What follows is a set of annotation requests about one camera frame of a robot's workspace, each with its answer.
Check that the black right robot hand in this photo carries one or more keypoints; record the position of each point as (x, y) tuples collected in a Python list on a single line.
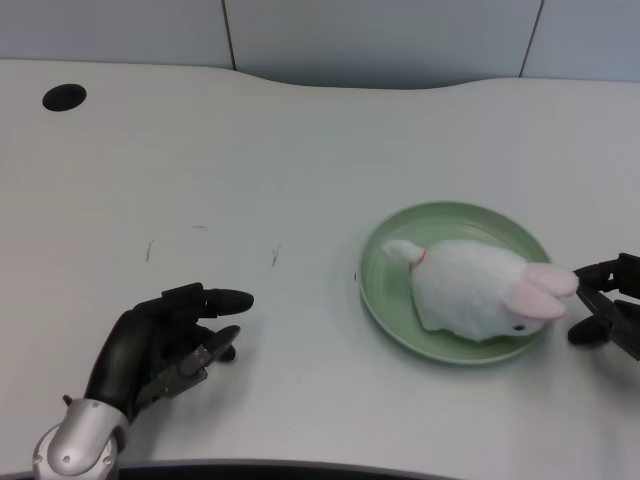
[(607, 305)]

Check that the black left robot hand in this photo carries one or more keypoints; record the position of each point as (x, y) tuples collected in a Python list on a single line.
[(150, 345)]

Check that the white rabbit plush doll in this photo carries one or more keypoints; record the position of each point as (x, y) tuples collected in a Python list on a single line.
[(480, 292)]

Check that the green round plate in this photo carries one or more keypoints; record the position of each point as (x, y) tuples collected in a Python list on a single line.
[(395, 300)]

